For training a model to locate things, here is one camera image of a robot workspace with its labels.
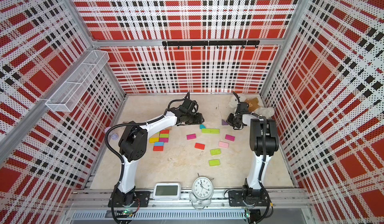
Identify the magenta block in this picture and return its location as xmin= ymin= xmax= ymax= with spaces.
xmin=225 ymin=134 xmax=235 ymax=142
xmin=159 ymin=138 xmax=169 ymax=143
xmin=187 ymin=134 xmax=197 ymax=140

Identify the light blue block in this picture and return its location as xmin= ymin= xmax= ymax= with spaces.
xmin=154 ymin=142 xmax=164 ymax=147

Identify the red block front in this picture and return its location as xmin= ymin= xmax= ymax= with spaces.
xmin=153 ymin=146 xmax=164 ymax=152

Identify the yellow rectangular block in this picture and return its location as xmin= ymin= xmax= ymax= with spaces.
xmin=149 ymin=137 xmax=159 ymax=143

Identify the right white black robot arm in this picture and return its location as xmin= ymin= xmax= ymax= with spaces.
xmin=227 ymin=102 xmax=279 ymax=206

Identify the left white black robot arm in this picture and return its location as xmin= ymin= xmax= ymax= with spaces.
xmin=105 ymin=93 xmax=205 ymax=208

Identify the pink block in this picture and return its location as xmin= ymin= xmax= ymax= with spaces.
xmin=218 ymin=141 xmax=229 ymax=148

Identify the red block centre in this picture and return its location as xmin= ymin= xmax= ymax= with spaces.
xmin=195 ymin=143 xmax=205 ymax=150

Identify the white teddy bear brown shirt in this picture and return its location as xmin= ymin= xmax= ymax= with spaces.
xmin=229 ymin=94 xmax=275 ymax=118

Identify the white analog alarm clock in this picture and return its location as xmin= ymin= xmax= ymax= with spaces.
xmin=189 ymin=174 xmax=214 ymax=211

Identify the white digital display device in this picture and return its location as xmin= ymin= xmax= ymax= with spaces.
xmin=153 ymin=182 xmax=181 ymax=201

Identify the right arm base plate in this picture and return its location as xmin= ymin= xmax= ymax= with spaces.
xmin=227 ymin=190 xmax=269 ymax=207

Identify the black hook rail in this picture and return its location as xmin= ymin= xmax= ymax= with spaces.
xmin=162 ymin=40 xmax=261 ymax=48

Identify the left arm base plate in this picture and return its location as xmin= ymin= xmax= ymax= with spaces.
xmin=108 ymin=189 xmax=151 ymax=208

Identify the white wire mesh basket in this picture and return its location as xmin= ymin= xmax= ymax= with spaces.
xmin=46 ymin=50 xmax=109 ymax=113

